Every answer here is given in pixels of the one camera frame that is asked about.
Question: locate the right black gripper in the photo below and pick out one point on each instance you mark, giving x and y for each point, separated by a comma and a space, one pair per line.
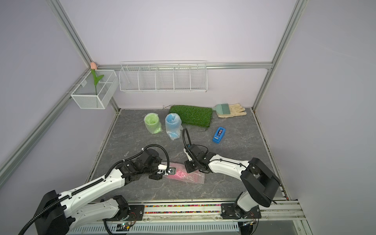
186, 164

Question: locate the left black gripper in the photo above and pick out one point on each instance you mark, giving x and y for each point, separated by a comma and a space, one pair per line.
155, 176

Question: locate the pink plastic wine glass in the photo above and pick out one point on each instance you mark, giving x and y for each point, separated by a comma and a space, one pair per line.
181, 175

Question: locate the bubble wrap sheet stack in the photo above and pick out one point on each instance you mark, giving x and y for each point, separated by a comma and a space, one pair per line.
199, 178

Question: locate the blue tape dispenser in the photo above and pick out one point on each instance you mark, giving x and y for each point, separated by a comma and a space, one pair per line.
219, 134

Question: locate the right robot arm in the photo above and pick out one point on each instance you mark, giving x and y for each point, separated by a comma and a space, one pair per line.
260, 182

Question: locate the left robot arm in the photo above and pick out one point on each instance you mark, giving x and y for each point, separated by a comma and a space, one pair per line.
59, 213

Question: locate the green artificial grass mat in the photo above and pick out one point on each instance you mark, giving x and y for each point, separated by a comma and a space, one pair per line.
193, 115

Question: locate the beige work glove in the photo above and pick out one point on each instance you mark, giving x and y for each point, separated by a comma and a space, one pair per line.
229, 111

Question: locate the white vent grille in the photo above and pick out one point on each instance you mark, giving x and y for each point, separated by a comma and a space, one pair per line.
172, 228

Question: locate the white mesh corner basket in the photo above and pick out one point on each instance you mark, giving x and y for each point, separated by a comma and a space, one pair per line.
84, 94

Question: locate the artificial tulip flower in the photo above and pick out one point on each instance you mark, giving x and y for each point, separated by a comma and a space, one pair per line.
96, 78

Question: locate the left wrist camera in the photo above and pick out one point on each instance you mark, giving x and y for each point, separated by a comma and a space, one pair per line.
164, 170

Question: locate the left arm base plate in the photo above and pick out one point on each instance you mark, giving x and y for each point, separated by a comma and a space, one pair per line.
129, 213

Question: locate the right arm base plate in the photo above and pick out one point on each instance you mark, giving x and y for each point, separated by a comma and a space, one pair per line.
233, 211

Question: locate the white wire wall basket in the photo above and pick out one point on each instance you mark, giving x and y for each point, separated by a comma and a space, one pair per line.
163, 76

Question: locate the aluminium front rail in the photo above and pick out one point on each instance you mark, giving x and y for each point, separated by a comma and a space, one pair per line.
191, 211

